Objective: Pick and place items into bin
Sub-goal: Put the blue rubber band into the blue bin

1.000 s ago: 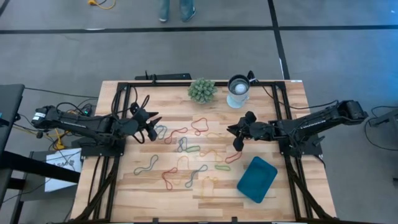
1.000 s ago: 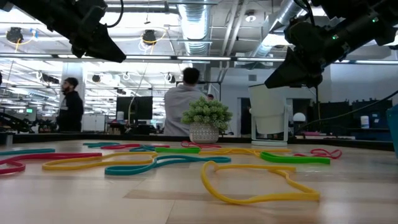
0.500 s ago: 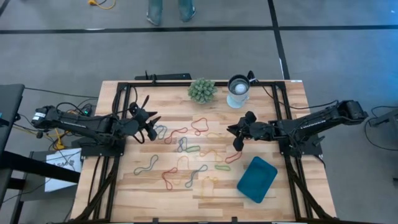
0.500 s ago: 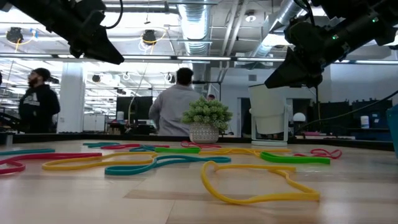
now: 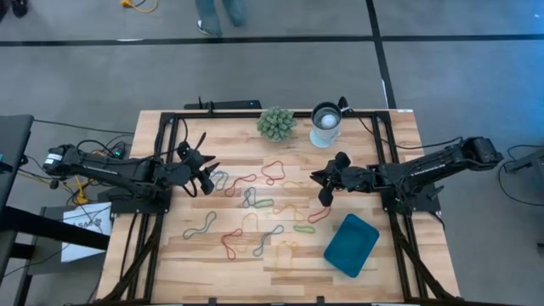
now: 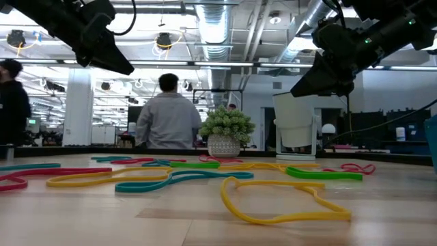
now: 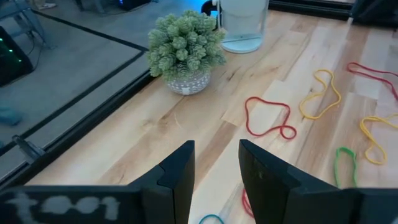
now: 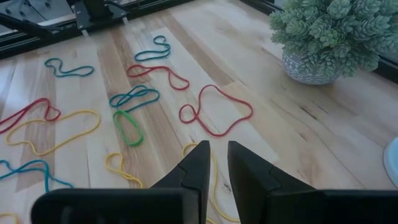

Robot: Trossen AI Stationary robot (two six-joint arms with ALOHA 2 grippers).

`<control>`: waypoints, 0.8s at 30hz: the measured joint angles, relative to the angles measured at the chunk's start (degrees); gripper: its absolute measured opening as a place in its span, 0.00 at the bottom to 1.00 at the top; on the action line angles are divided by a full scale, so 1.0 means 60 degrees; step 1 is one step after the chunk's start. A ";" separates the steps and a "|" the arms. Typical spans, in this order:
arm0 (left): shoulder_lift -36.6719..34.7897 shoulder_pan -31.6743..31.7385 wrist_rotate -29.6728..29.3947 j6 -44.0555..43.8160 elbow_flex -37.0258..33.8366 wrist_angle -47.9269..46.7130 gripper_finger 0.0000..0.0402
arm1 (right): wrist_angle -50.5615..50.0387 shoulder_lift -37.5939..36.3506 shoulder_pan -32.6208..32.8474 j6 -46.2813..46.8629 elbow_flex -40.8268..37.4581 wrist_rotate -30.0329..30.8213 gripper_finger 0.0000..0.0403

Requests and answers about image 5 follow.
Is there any yellow floor cable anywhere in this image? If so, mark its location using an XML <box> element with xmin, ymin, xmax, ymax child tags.
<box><xmin>119</xmin><ymin>0</ymin><xmax>160</xmax><ymax>14</ymax></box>

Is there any teal plastic bin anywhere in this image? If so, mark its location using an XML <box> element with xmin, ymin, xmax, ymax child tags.
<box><xmin>322</xmin><ymin>212</ymin><xmax>381</xmax><ymax>280</ymax></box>

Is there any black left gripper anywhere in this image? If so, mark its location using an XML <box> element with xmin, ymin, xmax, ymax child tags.
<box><xmin>163</xmin><ymin>141</ymin><xmax>221</xmax><ymax>196</ymax></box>

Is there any black cable to right arm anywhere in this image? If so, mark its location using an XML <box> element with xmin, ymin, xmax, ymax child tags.
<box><xmin>337</xmin><ymin>96</ymin><xmax>464</xmax><ymax>151</ymax></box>

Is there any white paper sheet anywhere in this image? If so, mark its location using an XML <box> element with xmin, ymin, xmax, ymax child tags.
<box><xmin>60</xmin><ymin>201</ymin><xmax>114</xmax><ymax>264</ymax></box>

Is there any green succulent in patterned pot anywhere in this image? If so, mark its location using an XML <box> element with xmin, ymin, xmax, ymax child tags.
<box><xmin>256</xmin><ymin>105</ymin><xmax>298</xmax><ymax>143</ymax></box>

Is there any yellow rubber band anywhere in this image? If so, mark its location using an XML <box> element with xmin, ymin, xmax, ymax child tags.
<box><xmin>273</xmin><ymin>239</ymin><xmax>300</xmax><ymax>274</ymax></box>
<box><xmin>282</xmin><ymin>179</ymin><xmax>318</xmax><ymax>190</ymax></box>
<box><xmin>272</xmin><ymin>203</ymin><xmax>309</xmax><ymax>221</ymax></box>
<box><xmin>241</xmin><ymin>212</ymin><xmax>260</xmax><ymax>233</ymax></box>

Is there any black box with antenna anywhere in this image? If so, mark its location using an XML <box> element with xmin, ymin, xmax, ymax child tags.
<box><xmin>184</xmin><ymin>96</ymin><xmax>264</xmax><ymax>111</ymax></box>

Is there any yellow cable with plug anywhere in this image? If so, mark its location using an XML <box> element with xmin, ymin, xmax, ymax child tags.
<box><xmin>71</xmin><ymin>173</ymin><xmax>91</xmax><ymax>207</ymax></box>

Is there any looped black floor cable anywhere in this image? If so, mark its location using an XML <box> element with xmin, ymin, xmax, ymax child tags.
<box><xmin>497</xmin><ymin>144</ymin><xmax>544</xmax><ymax>208</ymax></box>

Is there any person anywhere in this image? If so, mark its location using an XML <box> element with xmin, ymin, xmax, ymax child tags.
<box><xmin>0</xmin><ymin>0</ymin><xmax>30</xmax><ymax>19</ymax></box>
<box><xmin>194</xmin><ymin>0</ymin><xmax>248</xmax><ymax>38</ymax></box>

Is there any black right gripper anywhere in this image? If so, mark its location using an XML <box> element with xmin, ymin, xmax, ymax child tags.
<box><xmin>309</xmin><ymin>151</ymin><xmax>378</xmax><ymax>208</ymax></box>

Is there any red rubber band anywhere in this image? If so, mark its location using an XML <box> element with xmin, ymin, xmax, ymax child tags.
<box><xmin>220</xmin><ymin>228</ymin><xmax>244</xmax><ymax>261</ymax></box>
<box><xmin>260</xmin><ymin>160</ymin><xmax>286</xmax><ymax>186</ymax></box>
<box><xmin>224</xmin><ymin>173</ymin><xmax>258</xmax><ymax>198</ymax></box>
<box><xmin>307</xmin><ymin>206</ymin><xmax>332</xmax><ymax>224</ymax></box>

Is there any black desk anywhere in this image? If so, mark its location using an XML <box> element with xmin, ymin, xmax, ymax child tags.
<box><xmin>0</xmin><ymin>113</ymin><xmax>111</xmax><ymax>306</ymax></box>

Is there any thin black floor cable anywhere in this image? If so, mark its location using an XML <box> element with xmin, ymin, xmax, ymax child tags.
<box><xmin>32</xmin><ymin>118</ymin><xmax>136</xmax><ymax>136</ymax></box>

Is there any black box with green light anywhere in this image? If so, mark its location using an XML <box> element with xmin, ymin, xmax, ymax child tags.
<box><xmin>108</xmin><ymin>144</ymin><xmax>128</xmax><ymax>162</ymax></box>

